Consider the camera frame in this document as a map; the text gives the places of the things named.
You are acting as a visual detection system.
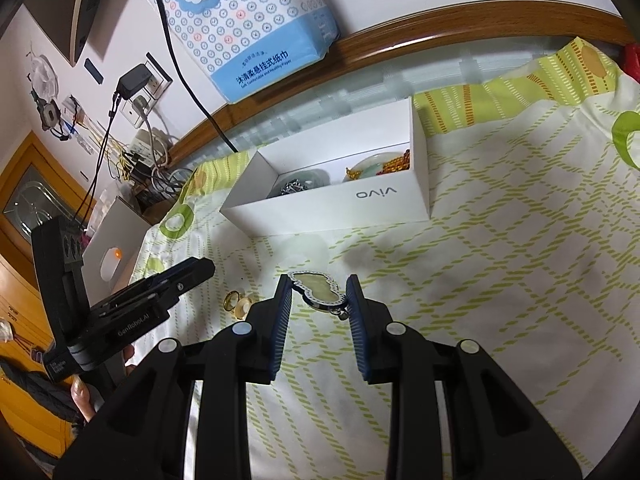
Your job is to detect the thin black charger cables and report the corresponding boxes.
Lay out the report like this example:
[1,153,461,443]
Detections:
[70,90,124,231]

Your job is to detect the red quilted item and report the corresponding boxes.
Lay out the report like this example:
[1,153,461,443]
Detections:
[620,42,640,87]

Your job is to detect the thick black cable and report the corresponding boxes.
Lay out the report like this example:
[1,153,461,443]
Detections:
[146,0,240,154]

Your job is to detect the clear plastic wall ornament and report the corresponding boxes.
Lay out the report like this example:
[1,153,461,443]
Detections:
[24,51,65,134]

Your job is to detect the yellow wires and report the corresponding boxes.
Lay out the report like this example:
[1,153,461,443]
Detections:
[106,136,132,182]

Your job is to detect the person's left hand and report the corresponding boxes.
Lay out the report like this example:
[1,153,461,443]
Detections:
[70,344,140,424]

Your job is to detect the pale jade bangle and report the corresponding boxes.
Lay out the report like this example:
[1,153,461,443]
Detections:
[345,152,402,184]

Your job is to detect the white power strip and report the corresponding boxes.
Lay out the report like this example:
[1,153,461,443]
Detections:
[127,127,174,167]

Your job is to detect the yellow wooden cabinet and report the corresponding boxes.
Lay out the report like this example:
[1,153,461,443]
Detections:
[0,130,97,461]

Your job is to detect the white wall socket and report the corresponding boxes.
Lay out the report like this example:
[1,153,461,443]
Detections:
[142,52,174,99]
[122,95,157,129]

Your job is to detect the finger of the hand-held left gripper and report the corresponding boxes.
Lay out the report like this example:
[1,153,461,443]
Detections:
[131,257,216,306]

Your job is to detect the dark quilted jacket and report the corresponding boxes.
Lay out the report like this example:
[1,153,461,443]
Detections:
[0,355,83,457]

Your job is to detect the dark monitor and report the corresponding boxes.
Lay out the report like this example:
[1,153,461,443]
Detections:
[27,0,137,67]

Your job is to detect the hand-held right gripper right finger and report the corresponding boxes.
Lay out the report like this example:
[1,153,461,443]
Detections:
[345,274,583,480]

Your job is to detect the grey coiled cable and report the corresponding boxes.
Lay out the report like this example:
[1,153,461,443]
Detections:
[149,166,194,197]

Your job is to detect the black charger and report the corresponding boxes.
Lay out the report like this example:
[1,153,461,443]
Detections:
[116,64,154,101]

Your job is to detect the green patterned white sheet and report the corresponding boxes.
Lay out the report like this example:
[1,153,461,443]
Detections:
[130,36,640,480]

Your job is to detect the silver laptop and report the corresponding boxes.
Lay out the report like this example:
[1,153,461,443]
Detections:
[82,195,152,302]

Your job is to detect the gourd-shaped jade pendant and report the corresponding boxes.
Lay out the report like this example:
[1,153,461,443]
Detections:
[286,269,350,319]

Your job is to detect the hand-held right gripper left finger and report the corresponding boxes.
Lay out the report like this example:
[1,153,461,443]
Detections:
[52,274,295,480]

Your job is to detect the white cardboard box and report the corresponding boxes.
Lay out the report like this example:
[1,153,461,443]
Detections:
[220,97,431,237]

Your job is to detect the blue white tissue pack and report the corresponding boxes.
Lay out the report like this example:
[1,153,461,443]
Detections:
[136,0,340,106]

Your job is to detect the amber bead bracelet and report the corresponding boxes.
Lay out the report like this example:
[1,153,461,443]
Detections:
[375,148,412,176]

